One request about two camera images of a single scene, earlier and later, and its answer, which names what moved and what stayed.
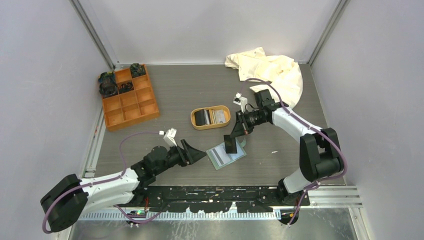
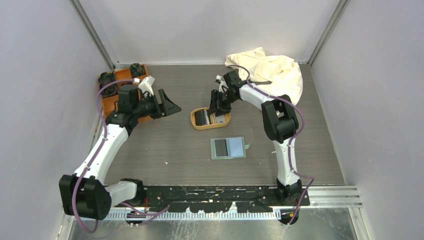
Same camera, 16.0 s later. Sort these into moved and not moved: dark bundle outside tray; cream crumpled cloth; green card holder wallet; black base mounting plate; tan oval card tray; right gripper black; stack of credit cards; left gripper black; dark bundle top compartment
Moved: right gripper black; left gripper black; green card holder wallet
Not moved: dark bundle top compartment; stack of credit cards; black base mounting plate; cream crumpled cloth; tan oval card tray; dark bundle outside tray
